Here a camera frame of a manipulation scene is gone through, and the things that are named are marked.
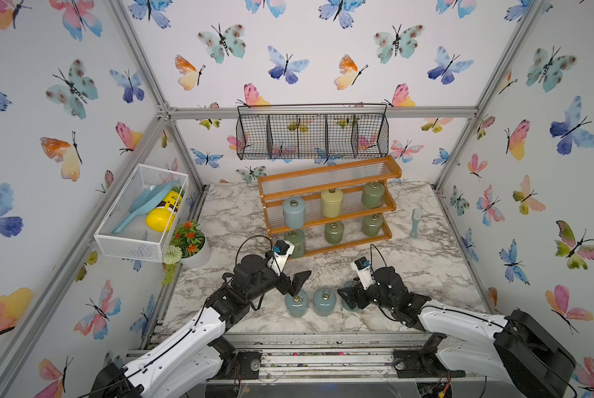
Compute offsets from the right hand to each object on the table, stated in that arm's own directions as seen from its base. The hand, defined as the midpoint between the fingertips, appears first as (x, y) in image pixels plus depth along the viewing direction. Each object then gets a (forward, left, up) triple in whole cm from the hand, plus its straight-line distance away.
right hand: (349, 283), depth 84 cm
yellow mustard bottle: (+5, +54, +27) cm, 60 cm away
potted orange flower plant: (+7, +55, +8) cm, 56 cm away
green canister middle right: (+27, -8, +15) cm, 32 cm away
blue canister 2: (-8, +17, +1) cm, 19 cm away
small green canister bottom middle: (+19, +5, +3) cm, 20 cm away
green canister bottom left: (+15, +18, +4) cm, 24 cm away
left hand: (+1, +16, +12) cm, 20 cm away
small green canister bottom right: (+23, -9, +2) cm, 25 cm away
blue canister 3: (-7, +8, +1) cm, 11 cm away
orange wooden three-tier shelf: (+43, -1, +8) cm, 44 cm away
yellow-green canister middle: (+22, +7, +16) cm, 28 cm away
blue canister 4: (-1, 0, +2) cm, 2 cm away
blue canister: (+17, +19, +17) cm, 30 cm away
